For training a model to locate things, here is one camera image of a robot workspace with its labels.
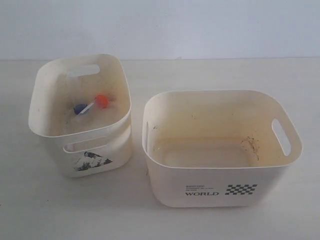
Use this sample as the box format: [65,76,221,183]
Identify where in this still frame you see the blue-capped clear tube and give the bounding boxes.
[66,73,88,115]

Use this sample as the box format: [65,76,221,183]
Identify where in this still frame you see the orange-capped clear tube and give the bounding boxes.
[73,94,109,116]

